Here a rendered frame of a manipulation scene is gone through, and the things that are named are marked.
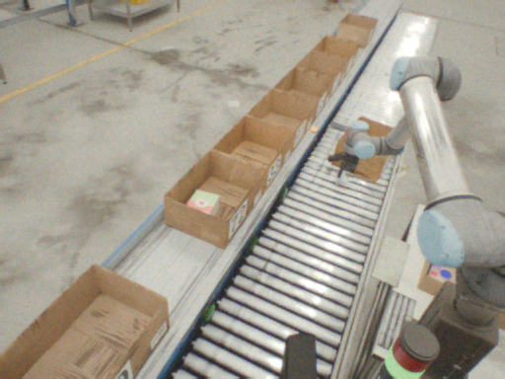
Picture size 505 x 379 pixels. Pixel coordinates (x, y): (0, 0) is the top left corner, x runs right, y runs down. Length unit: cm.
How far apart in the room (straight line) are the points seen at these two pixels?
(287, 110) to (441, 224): 162
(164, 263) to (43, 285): 131
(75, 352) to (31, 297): 134
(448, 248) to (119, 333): 103
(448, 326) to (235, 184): 109
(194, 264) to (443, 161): 97
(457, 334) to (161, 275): 104
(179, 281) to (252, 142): 101
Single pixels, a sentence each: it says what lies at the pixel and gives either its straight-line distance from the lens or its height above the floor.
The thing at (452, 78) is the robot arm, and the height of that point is 163.
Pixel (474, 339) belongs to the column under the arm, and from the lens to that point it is 147.
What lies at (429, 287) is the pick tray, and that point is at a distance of 189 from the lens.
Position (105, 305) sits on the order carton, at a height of 89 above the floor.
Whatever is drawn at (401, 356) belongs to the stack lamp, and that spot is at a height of 164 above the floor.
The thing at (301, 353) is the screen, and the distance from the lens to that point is 66.
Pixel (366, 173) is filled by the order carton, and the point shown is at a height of 79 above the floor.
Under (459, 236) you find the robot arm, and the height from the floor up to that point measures 147.
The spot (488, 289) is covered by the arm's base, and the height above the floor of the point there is 127.
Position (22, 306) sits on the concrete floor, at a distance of 274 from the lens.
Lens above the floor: 213
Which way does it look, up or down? 40 degrees down
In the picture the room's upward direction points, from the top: 8 degrees clockwise
